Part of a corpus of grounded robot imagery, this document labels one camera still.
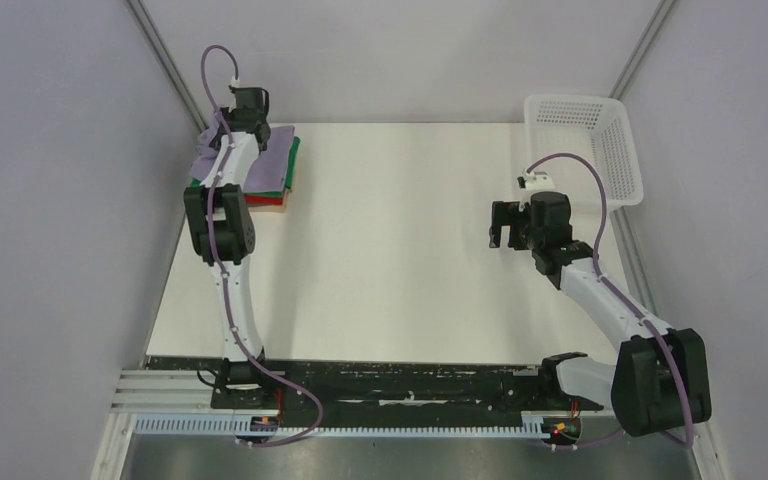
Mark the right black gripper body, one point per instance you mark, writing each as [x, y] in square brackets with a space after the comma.
[535, 237]

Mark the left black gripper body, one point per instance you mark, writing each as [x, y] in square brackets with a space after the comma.
[227, 115]

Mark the purple t shirt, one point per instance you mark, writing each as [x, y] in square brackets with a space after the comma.
[242, 156]

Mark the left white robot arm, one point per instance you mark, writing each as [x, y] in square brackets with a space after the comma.
[223, 234]

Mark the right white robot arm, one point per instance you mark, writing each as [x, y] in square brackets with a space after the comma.
[659, 381]

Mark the green folded t shirt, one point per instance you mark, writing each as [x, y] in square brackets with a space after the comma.
[291, 162]

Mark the red folded t shirt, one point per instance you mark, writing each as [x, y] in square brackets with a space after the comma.
[266, 198]

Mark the tan folded t shirt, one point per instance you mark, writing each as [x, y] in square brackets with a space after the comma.
[272, 208]

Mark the white plastic basket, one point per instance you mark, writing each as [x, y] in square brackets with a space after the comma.
[595, 128]

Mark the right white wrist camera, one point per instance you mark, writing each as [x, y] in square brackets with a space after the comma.
[534, 181]

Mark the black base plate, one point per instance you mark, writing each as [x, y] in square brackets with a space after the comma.
[382, 395]

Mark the white cable duct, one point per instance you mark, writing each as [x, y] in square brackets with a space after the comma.
[263, 427]

